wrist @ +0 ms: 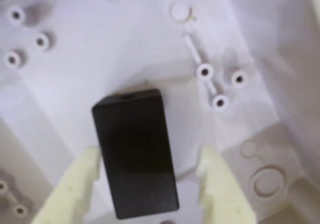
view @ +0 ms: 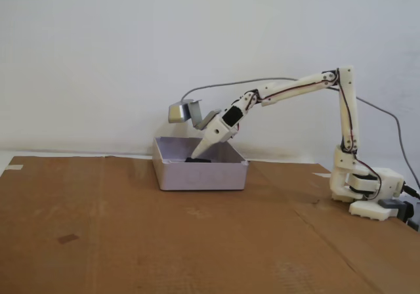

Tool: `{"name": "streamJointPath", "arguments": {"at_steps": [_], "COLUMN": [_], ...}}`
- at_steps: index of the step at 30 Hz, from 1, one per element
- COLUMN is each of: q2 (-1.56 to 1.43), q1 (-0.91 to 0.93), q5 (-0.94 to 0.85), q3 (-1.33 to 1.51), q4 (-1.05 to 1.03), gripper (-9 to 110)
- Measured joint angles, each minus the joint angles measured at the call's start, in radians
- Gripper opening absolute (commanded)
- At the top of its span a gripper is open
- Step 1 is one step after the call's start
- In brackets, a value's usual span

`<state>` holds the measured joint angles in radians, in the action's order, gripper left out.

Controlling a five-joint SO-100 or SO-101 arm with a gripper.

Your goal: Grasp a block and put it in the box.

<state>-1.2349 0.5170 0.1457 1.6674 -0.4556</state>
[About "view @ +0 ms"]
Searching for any grey camera cable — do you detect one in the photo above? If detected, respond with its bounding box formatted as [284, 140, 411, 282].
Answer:
[180, 76, 420, 192]

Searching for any white plastic box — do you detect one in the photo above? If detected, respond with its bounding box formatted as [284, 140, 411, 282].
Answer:
[152, 136, 249, 193]

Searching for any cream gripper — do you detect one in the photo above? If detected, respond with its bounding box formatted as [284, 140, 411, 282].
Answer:
[190, 117, 240, 161]

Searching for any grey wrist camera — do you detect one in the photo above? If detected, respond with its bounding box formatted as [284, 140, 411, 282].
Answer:
[167, 100, 195, 125]

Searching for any brown cardboard sheet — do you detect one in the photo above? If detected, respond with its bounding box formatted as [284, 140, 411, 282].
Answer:
[0, 155, 420, 294]

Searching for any grey table clamp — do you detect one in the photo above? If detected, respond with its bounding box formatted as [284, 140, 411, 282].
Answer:
[378, 198, 417, 224]

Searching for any black power cable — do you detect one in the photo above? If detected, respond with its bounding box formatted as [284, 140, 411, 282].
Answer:
[401, 183, 420, 200]

